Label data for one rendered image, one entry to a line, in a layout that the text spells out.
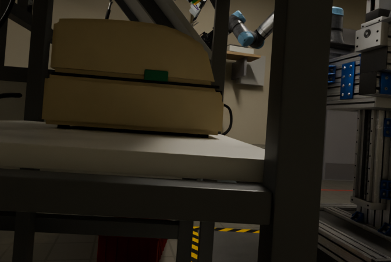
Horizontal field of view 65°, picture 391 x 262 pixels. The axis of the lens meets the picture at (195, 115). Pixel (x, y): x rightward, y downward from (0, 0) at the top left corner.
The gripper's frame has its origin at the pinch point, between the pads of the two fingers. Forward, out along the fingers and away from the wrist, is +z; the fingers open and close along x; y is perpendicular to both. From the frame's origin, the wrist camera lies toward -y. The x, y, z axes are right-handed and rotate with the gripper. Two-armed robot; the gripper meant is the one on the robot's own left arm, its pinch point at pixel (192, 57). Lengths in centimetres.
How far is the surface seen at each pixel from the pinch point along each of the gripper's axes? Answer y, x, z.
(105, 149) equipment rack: -114, 100, -19
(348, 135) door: 49, -343, -60
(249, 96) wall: 116, -219, 15
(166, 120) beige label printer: -97, 79, -14
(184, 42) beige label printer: -88, 82, -24
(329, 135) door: 55, -319, -39
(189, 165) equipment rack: -117, 95, -23
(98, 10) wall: 219, -45, 94
